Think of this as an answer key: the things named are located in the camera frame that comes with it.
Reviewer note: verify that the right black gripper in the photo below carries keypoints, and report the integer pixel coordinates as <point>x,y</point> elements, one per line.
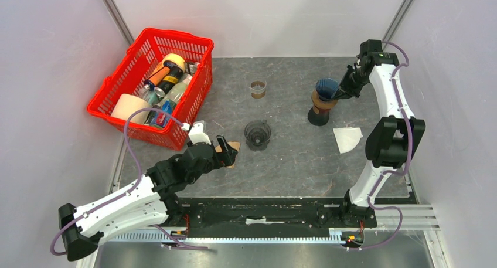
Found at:
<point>344,87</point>

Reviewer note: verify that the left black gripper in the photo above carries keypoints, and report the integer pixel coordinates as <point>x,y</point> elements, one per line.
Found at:
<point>226,158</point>

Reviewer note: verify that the blue ribbed dripper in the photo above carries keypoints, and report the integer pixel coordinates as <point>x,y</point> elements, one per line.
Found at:
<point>326,89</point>

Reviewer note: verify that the brown wooden ring holder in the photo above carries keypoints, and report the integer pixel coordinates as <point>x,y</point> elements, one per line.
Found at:
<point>320,106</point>

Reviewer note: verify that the white paper coffee filter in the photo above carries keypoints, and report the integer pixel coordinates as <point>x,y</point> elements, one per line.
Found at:
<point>347,138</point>

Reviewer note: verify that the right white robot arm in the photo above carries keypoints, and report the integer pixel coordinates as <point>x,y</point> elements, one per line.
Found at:
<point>392,143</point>

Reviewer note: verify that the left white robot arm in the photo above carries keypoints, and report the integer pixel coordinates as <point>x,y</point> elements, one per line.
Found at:
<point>149,200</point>

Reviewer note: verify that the brown paper coffee filter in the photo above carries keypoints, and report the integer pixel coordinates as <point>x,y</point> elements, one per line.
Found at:
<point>235,145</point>

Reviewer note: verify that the grey transparent dripper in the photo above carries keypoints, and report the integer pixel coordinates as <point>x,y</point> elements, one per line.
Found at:
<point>257,134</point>

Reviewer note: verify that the black red carafe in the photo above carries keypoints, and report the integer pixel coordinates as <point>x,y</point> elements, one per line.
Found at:
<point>318,117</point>

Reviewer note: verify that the small glass with brown band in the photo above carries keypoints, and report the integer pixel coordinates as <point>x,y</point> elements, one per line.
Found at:
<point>258,89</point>

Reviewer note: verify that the clear plastic bottle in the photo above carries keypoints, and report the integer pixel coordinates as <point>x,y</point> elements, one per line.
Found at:
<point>178,90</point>

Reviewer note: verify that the orange black bottle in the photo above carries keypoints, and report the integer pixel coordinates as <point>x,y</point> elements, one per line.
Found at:
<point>160,72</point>

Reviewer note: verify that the yellow tape roll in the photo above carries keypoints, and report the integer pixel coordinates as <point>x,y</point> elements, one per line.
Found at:
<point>173,60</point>

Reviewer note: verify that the red plastic basket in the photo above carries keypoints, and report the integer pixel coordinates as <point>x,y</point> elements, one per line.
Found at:
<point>142,57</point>

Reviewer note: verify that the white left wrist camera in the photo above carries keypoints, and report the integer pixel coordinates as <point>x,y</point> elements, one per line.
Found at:
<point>196,133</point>

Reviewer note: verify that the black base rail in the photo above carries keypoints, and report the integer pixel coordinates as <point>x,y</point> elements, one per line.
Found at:
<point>267,217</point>

